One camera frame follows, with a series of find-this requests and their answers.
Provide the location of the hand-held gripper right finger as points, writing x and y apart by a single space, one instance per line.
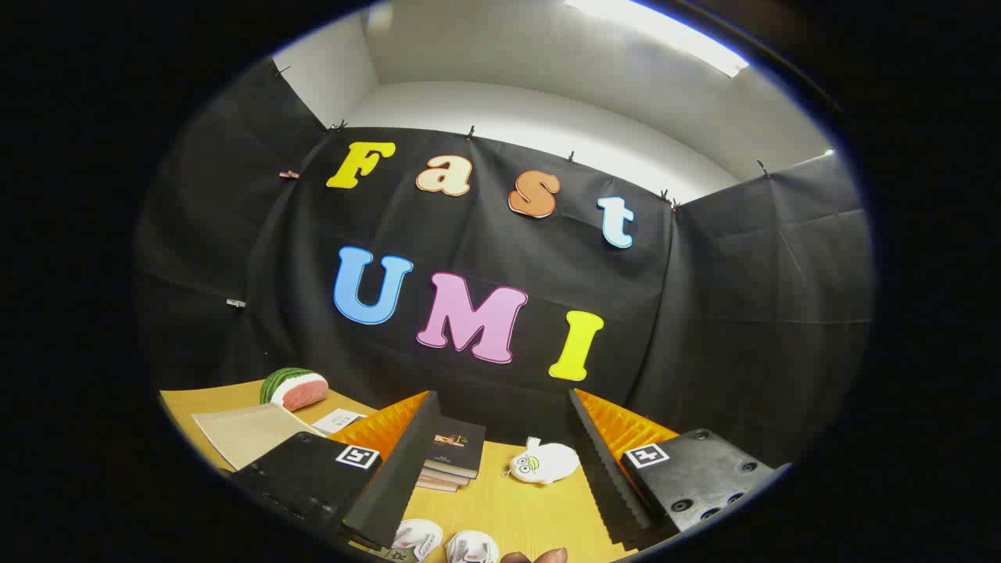
606 477

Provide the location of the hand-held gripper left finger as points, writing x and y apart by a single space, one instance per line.
395 485

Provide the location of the white canvas shoe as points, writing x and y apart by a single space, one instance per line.
418 538
471 547

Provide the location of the beige fabric storage box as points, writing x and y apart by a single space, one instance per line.
250 434

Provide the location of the reddish brown book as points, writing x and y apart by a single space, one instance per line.
436 485

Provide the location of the dark brown book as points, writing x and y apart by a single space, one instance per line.
447 475

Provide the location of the white plush toy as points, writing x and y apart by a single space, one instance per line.
547 463

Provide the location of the black hardcover book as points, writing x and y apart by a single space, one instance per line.
460 446

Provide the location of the white portrait cover book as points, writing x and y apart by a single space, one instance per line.
340 421

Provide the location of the watermelon slice toy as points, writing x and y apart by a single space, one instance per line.
293 387

